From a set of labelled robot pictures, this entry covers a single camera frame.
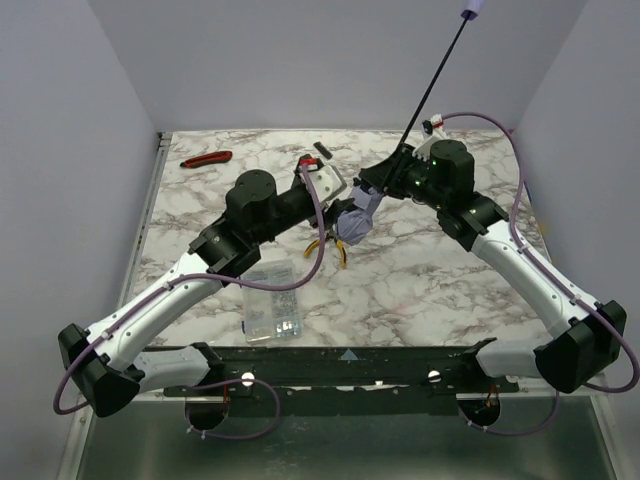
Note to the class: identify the small black bar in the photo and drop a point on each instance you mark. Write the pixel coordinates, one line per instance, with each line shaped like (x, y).
(324, 151)

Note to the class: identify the clear plastic screw box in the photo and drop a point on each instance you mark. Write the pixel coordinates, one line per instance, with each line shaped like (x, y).
(271, 315)

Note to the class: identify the red black utility knife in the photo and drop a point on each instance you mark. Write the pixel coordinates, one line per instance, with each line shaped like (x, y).
(214, 158)

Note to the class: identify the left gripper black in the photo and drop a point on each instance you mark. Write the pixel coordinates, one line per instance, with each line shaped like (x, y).
(330, 212)

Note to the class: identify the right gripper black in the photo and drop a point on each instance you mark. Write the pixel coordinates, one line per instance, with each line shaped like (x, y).
(382, 172)

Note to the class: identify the lilac umbrella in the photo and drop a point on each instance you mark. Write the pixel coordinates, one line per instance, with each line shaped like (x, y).
(352, 226)

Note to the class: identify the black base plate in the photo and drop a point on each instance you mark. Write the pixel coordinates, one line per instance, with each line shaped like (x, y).
(341, 381)

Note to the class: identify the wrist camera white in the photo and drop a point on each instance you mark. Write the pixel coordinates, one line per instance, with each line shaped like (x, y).
(326, 180)
(433, 131)

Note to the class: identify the yellow black needle-nose pliers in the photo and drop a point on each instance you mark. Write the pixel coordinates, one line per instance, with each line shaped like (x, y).
(329, 237)

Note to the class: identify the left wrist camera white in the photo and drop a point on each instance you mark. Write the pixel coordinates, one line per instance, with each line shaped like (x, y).
(326, 180)

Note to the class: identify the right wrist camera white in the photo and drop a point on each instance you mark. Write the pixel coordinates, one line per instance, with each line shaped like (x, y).
(433, 131)

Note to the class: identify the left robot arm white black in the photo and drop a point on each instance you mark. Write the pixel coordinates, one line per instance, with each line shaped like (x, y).
(109, 361)

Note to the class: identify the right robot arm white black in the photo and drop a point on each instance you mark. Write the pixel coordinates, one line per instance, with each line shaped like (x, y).
(583, 333)

